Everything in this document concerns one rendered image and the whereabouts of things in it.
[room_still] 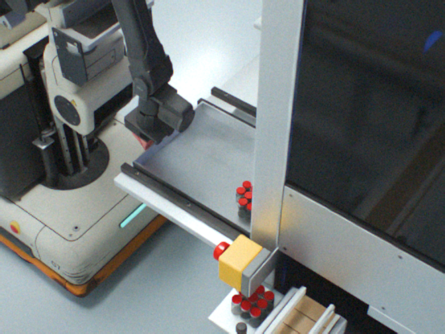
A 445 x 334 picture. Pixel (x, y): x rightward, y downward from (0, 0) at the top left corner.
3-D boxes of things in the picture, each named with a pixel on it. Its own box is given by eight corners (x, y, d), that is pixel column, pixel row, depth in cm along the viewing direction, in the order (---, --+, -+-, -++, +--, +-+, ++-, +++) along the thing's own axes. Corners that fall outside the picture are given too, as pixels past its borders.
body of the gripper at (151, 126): (156, 147, 153) (159, 126, 147) (122, 122, 156) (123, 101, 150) (175, 131, 156) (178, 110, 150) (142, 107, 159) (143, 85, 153)
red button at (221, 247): (238, 257, 133) (238, 244, 130) (226, 270, 131) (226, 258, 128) (223, 247, 135) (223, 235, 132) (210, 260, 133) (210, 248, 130)
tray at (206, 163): (315, 171, 161) (317, 161, 158) (250, 242, 147) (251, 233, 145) (202, 111, 175) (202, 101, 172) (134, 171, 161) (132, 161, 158)
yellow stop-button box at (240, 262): (269, 273, 133) (271, 251, 127) (247, 298, 129) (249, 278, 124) (238, 253, 136) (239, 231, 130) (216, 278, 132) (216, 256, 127)
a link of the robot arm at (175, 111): (161, 52, 143) (134, 75, 139) (204, 80, 140) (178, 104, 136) (158, 89, 153) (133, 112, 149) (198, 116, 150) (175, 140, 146)
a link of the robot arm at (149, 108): (150, 73, 148) (133, 87, 145) (175, 89, 146) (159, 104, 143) (149, 95, 153) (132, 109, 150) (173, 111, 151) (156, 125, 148)
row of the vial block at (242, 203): (289, 171, 161) (290, 158, 157) (243, 219, 151) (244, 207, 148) (281, 167, 162) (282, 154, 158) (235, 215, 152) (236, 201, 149)
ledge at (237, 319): (301, 314, 138) (302, 309, 136) (264, 362, 131) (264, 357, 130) (245, 278, 143) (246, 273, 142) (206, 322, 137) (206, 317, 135)
